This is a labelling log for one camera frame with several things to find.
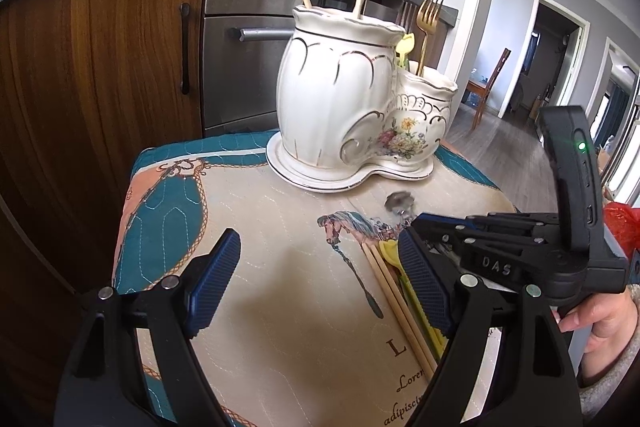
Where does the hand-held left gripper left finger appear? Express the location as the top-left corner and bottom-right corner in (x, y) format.
(52, 228), (242, 427)

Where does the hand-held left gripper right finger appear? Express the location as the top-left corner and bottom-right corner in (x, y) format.
(398, 229), (583, 427)

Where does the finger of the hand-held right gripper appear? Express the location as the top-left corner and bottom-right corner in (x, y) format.
(414, 213), (561, 233)
(425, 229), (546, 258)

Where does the yellow plastic spoon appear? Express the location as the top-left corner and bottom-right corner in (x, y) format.
(395, 33), (416, 70)
(378, 240), (448, 350)

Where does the silver metal spoon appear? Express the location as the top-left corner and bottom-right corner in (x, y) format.
(384, 191), (416, 222)

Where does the white floral ceramic utensil holder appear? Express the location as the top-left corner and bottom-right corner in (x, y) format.
(266, 4), (458, 194)

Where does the gold metal fork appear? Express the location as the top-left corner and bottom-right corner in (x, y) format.
(399, 1), (418, 32)
(416, 0), (445, 76)

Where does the person's right hand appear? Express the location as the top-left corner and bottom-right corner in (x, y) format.
(552, 293), (633, 370)

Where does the red plastic bag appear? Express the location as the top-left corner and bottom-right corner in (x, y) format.
(602, 202), (640, 253)

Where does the printed quilted mat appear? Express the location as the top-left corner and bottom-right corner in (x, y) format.
(111, 132), (521, 427)

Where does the wooden chair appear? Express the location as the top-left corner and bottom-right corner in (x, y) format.
(470, 48), (512, 130)

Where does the wooden dining table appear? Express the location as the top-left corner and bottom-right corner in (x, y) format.
(462, 77), (490, 108)

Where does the stainless steel oven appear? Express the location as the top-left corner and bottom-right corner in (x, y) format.
(201, 0), (426, 138)

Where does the white door frame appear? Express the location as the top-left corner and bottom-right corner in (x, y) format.
(500, 0), (591, 122)
(590, 38), (640, 158)

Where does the black cabinet handle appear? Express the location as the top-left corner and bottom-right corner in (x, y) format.
(179, 3), (192, 95)

